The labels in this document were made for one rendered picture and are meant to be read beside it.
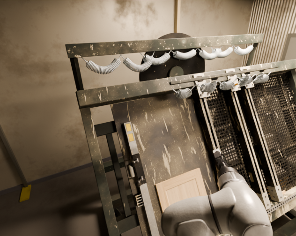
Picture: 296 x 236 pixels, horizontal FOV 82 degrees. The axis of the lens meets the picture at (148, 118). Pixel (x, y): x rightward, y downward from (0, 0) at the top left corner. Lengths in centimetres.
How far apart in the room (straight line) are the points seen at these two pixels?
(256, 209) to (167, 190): 84
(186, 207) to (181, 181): 79
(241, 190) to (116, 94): 86
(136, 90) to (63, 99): 198
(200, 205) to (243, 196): 12
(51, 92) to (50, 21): 96
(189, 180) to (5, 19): 273
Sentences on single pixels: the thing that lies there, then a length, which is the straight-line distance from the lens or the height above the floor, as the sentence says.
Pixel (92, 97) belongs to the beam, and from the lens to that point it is 112.
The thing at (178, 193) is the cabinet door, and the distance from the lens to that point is 135.
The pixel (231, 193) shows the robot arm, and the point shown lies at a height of 182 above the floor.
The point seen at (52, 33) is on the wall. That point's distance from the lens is 289.
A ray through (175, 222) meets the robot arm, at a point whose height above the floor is 175.
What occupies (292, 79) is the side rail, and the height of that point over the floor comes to 175.
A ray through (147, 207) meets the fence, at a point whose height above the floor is 122.
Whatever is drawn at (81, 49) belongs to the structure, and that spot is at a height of 216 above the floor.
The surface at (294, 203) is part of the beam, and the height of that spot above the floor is 83.
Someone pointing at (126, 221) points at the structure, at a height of 113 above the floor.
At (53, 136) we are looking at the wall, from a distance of 325.
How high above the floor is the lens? 222
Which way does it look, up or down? 25 degrees down
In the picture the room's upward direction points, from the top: 3 degrees counter-clockwise
